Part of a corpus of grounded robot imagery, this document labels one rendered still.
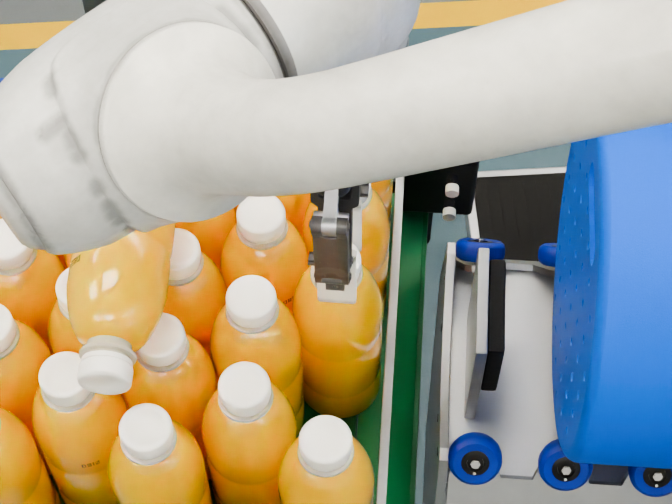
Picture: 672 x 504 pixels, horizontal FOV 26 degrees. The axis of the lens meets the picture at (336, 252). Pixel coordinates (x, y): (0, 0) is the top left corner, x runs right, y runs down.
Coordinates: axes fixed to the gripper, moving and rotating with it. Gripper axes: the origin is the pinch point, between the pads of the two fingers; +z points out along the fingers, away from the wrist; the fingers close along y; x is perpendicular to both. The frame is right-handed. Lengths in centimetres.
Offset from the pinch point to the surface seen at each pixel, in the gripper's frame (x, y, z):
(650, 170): -22.0, 2.8, -9.8
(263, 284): 5.6, -2.8, 1.1
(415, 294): -6.0, 10.3, 24.2
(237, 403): 6.3, -12.9, 1.1
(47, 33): 66, 109, 113
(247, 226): 7.5, 2.3, 1.1
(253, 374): 5.4, -10.5, 1.1
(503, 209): -19, 69, 99
